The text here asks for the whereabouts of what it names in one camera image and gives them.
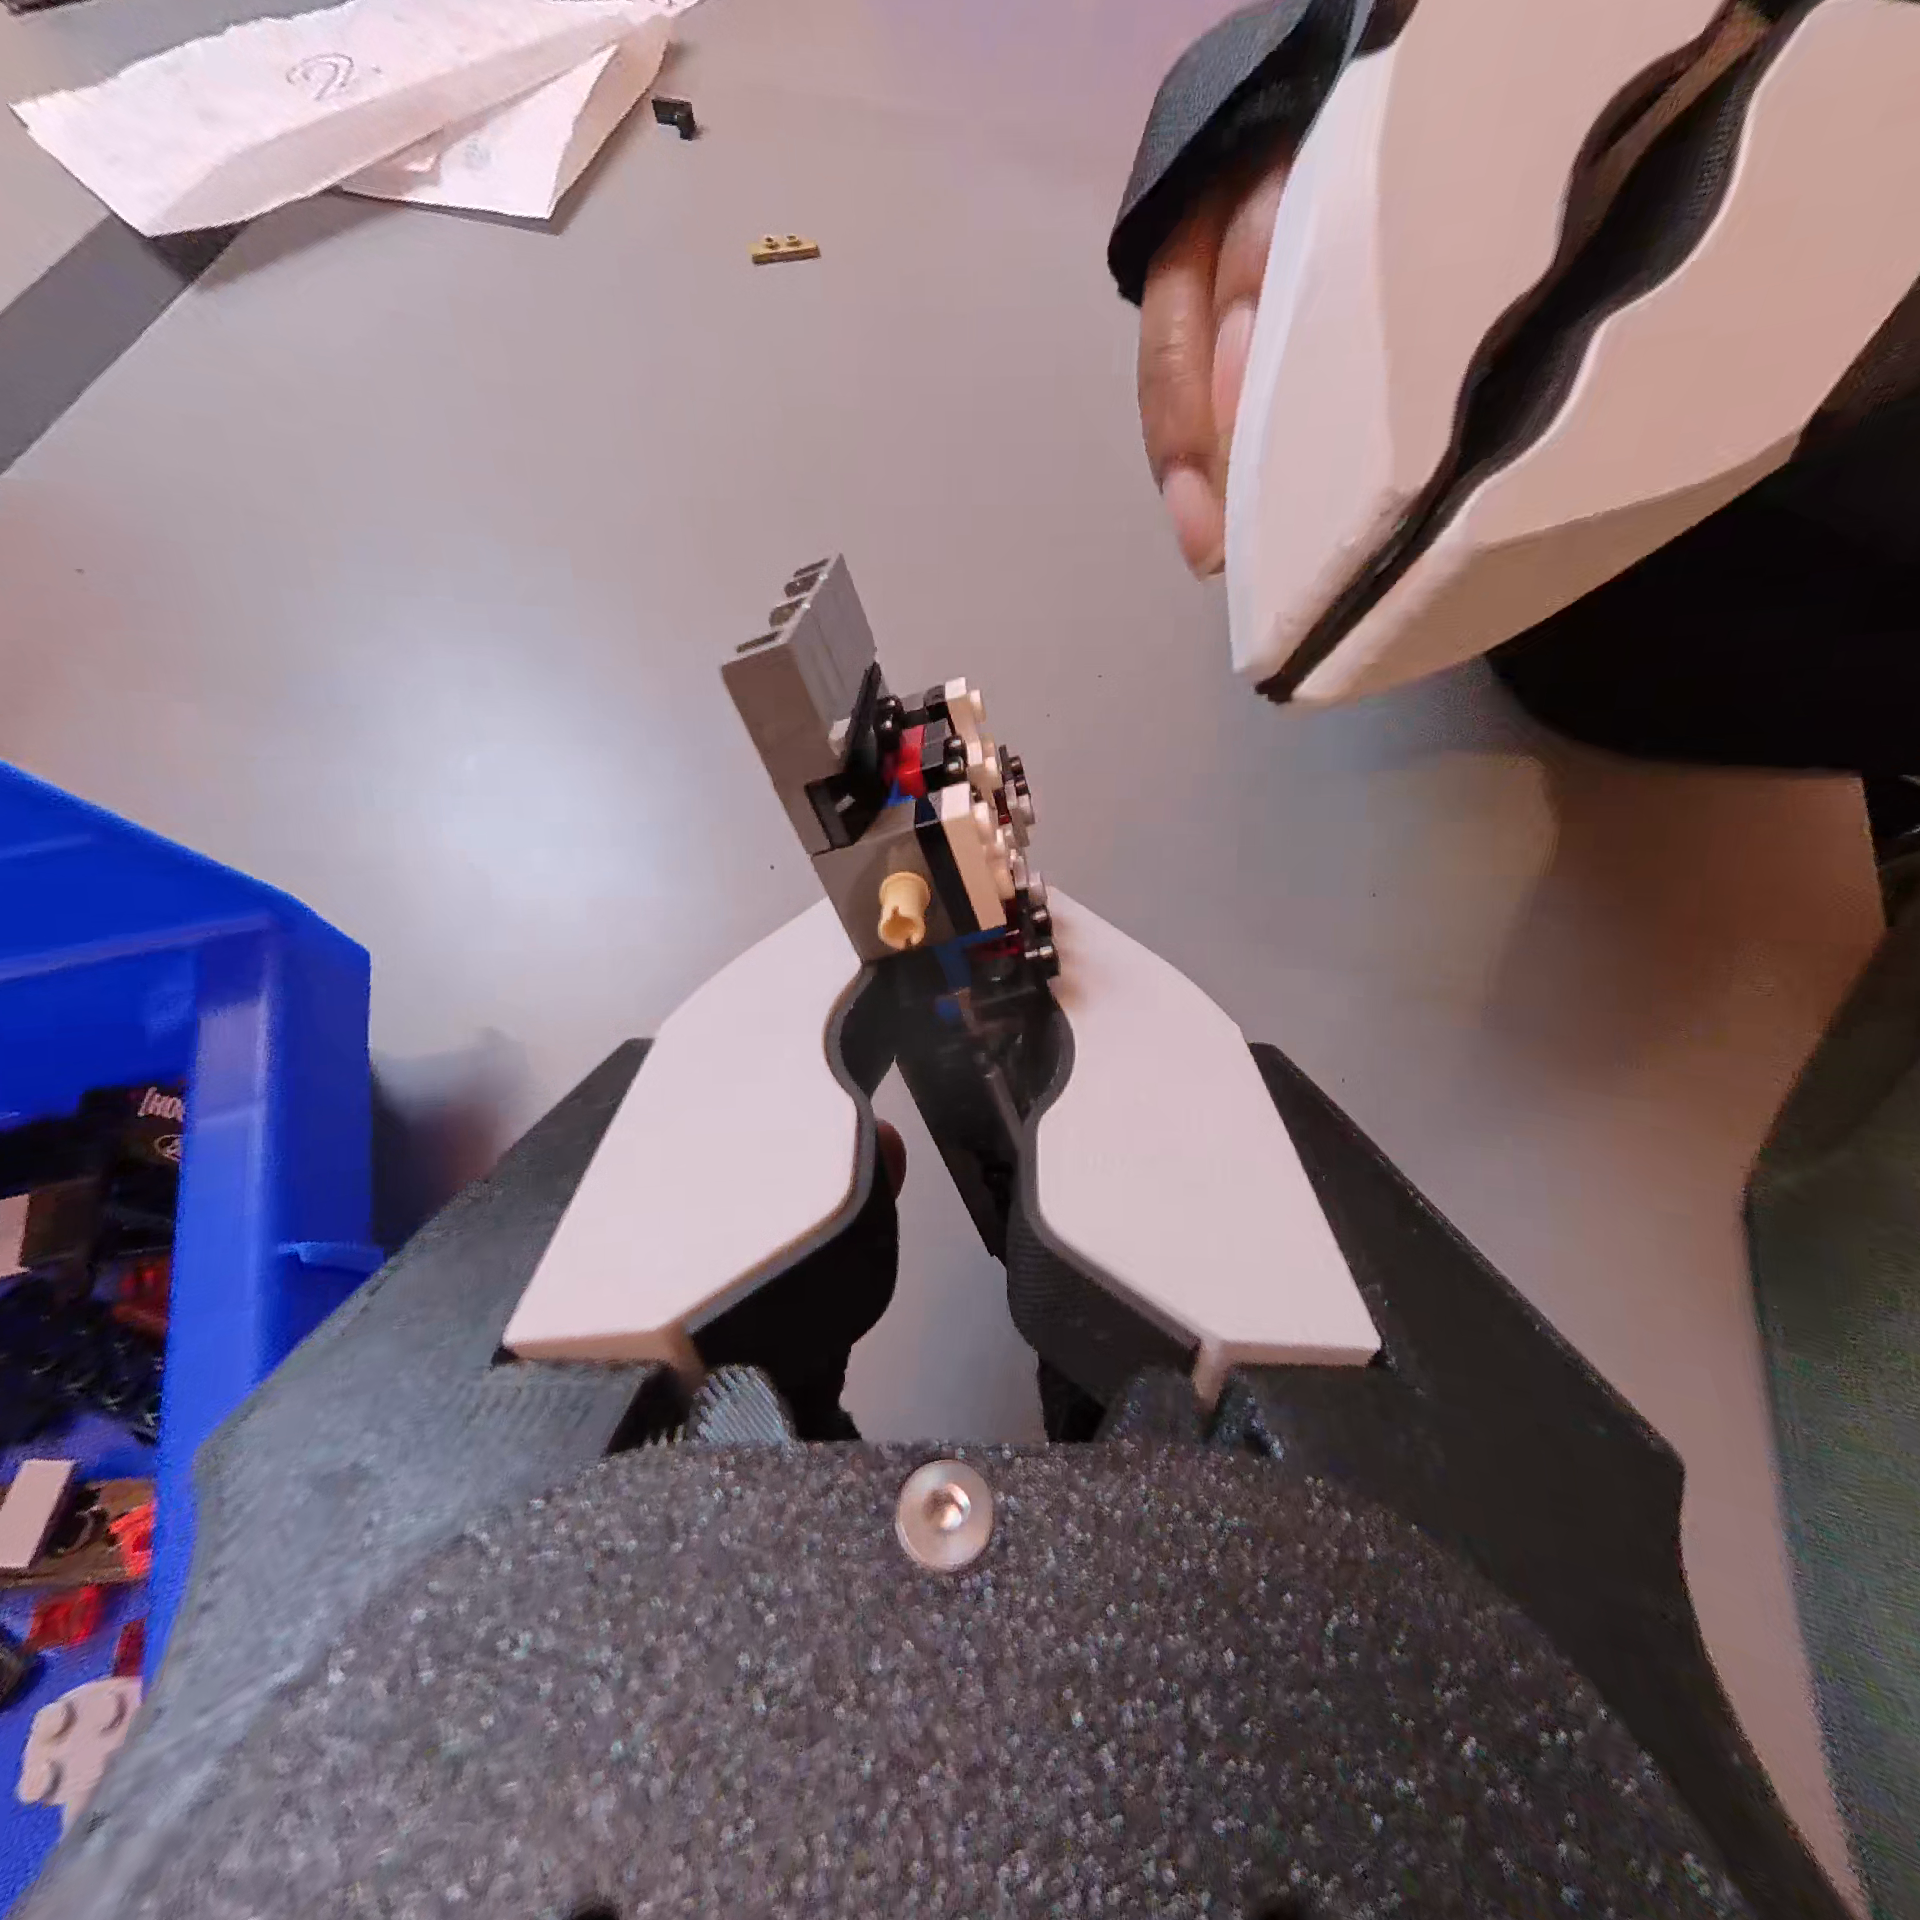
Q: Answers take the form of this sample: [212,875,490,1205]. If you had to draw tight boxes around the white paper sheets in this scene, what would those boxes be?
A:
[10,0,698,236]

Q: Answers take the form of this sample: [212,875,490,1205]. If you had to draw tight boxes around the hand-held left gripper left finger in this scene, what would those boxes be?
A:
[504,892,913,1413]

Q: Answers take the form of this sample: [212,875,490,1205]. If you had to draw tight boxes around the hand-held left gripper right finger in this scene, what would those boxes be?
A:
[1006,890,1387,1413]

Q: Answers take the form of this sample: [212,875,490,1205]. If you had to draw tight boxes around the lego car model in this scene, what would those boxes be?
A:
[721,552,1067,1262]

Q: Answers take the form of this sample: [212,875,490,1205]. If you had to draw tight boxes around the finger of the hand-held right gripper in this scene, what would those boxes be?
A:
[1286,0,1920,714]
[1226,0,1732,682]

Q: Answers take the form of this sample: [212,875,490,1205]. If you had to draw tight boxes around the blue plastic bin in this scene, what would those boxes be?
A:
[0,757,387,1920]

